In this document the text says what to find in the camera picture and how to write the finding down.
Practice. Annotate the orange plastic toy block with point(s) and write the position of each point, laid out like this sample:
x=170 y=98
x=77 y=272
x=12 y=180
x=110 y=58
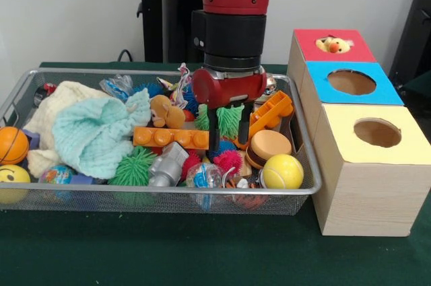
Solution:
x=269 y=111

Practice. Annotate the yellow smiley ball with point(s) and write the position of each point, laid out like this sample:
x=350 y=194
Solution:
x=14 y=175

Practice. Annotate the orange studded building brick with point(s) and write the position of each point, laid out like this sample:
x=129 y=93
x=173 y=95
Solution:
x=171 y=137

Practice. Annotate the mint green waffle cloth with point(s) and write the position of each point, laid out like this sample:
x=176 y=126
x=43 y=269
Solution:
x=94 y=134

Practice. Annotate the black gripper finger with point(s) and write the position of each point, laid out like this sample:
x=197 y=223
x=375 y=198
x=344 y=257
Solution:
x=245 y=124
x=213 y=131

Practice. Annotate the cream waffle cloth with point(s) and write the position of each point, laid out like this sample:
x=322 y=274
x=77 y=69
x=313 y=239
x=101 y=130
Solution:
x=43 y=114

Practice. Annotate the orange basketball toy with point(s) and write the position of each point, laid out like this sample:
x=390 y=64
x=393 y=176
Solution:
x=12 y=144

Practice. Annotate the dark green tablecloth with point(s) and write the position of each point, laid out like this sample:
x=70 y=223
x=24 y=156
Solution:
x=421 y=87
x=168 y=252

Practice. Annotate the orange striped plush tiger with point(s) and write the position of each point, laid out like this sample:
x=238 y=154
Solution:
x=235 y=184

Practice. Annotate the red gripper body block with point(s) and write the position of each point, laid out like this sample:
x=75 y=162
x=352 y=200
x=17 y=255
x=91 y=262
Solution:
x=232 y=91

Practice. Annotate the yellow plush duck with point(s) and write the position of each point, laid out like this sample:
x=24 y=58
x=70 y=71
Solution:
x=333 y=45

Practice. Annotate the black upright panel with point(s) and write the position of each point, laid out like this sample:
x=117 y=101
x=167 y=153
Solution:
x=415 y=23

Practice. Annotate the wooden box with three holes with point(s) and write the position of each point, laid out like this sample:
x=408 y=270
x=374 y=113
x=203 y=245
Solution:
x=370 y=198

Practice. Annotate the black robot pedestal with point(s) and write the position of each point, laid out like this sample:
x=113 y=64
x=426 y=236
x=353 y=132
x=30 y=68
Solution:
x=175 y=20

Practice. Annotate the brown plush monkey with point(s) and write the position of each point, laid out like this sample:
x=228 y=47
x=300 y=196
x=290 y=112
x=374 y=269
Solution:
x=166 y=112

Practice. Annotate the toy hamburger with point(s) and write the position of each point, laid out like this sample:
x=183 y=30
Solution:
x=269 y=143

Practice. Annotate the clear mesh bin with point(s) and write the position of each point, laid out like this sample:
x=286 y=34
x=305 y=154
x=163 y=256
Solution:
x=101 y=203

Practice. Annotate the green spiky rubber ball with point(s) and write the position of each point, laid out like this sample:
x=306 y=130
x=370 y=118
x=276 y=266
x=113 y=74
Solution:
x=230 y=121

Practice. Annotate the yellow tennis ball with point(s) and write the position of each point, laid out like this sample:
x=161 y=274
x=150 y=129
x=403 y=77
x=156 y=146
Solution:
x=283 y=171

